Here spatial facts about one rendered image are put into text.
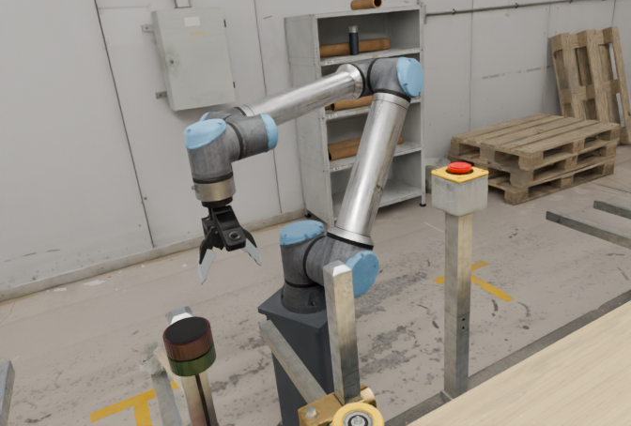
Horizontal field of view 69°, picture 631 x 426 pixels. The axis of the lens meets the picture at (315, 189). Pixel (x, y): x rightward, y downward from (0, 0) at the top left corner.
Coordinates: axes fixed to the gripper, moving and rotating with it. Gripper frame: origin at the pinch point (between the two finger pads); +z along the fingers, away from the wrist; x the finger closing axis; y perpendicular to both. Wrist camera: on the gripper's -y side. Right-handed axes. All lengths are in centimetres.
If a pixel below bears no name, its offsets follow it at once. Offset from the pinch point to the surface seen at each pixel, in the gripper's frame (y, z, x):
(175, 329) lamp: -43, -20, 17
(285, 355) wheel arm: -21.0, 9.8, -3.8
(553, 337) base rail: -35, 24, -69
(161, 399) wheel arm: -21.9, 7.7, 21.4
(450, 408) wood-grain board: -54, 4, -19
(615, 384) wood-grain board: -64, 4, -44
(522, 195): 138, 88, -266
